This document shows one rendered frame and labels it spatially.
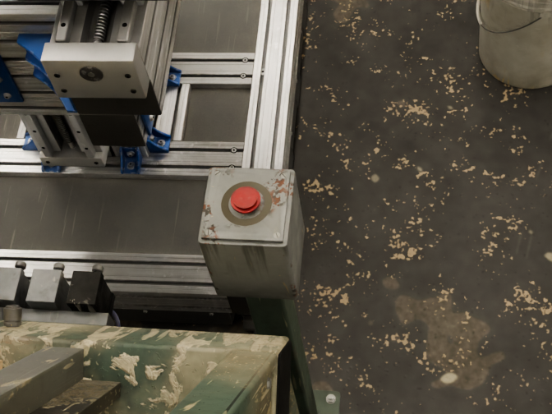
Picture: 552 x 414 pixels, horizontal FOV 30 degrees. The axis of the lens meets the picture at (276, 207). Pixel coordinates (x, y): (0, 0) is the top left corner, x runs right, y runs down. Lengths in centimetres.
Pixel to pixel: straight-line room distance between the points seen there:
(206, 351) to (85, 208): 102
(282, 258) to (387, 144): 118
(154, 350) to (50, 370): 15
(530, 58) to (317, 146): 54
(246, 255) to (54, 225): 97
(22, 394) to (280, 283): 43
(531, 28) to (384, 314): 72
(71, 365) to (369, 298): 112
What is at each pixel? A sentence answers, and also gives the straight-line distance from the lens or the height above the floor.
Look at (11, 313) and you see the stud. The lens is 144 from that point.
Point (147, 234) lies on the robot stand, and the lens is 221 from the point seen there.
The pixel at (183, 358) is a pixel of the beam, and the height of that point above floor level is 90.
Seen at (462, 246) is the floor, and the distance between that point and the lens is 238.
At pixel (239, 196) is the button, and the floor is 94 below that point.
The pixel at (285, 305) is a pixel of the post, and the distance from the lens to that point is 159.
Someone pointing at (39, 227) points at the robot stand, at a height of 21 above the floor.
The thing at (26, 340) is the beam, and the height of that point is 90.
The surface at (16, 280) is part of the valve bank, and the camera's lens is 159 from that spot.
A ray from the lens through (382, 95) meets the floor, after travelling 260.
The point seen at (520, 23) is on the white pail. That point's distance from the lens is 242.
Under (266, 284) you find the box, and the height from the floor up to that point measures 81.
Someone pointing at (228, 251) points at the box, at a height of 90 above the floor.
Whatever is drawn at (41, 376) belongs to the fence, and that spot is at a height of 102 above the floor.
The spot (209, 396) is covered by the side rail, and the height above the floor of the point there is 112.
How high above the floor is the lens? 210
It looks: 59 degrees down
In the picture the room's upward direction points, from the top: 12 degrees counter-clockwise
